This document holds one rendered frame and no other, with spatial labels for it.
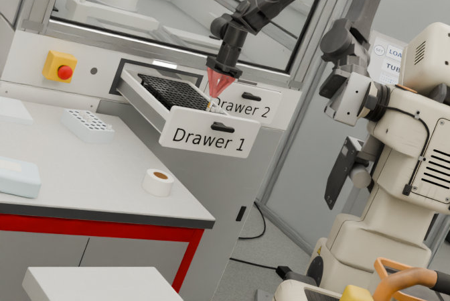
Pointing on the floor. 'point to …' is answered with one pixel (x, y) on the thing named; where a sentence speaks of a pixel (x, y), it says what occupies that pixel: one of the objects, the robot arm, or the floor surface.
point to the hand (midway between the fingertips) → (213, 94)
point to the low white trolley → (92, 205)
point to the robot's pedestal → (97, 284)
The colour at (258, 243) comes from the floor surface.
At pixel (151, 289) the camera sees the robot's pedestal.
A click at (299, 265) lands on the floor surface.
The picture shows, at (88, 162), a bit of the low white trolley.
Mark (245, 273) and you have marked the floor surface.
